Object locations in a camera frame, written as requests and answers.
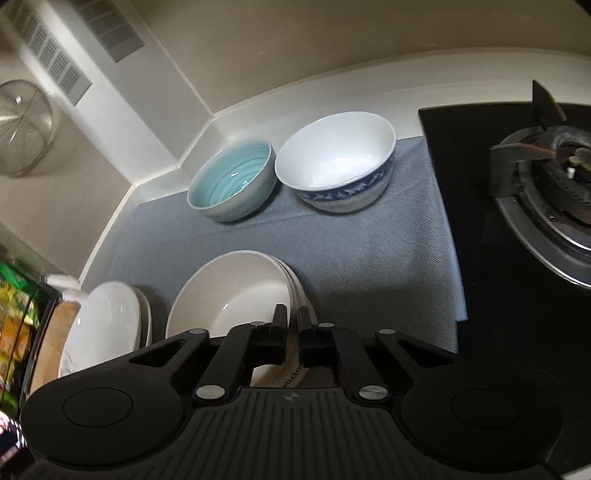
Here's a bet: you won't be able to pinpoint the white square floral plate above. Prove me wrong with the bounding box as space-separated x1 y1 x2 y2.
59 281 141 377

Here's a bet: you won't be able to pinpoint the white bowl with blue band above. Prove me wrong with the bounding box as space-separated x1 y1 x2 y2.
274 111 397 214

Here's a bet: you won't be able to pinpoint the plain beige bowl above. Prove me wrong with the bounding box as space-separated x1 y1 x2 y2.
165 250 306 370

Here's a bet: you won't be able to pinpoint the black glass gas hob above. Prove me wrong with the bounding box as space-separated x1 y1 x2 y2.
418 104 591 462

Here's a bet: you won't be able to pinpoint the wooden cutting board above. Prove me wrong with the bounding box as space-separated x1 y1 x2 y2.
30 295 81 393

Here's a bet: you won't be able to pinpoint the metal wire strainer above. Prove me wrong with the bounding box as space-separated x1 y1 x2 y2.
0 79 58 177

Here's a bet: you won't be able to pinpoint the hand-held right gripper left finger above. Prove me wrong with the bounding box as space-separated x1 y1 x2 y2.
129 304 289 402

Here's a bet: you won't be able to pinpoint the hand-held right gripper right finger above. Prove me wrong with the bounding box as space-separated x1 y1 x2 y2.
298 307 455 402

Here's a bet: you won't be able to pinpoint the beige bowl with dark print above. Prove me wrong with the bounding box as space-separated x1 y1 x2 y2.
175 251 319 388

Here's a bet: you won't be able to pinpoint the green and yellow snack packets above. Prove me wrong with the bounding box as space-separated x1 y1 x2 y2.
0 265 42 384

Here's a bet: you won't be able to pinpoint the gas burner with pan support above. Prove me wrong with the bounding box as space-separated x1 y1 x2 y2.
489 79 591 289

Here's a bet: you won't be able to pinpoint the large grey vent grille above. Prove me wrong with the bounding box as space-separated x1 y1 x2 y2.
4 0 92 107

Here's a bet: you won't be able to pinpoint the small grey vent grille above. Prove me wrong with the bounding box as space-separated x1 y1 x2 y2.
76 0 145 63

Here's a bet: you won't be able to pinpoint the grey dish mat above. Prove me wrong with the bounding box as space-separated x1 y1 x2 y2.
107 134 468 365

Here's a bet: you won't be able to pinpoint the teal glazed bowl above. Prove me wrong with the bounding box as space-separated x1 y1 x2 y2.
187 137 278 223

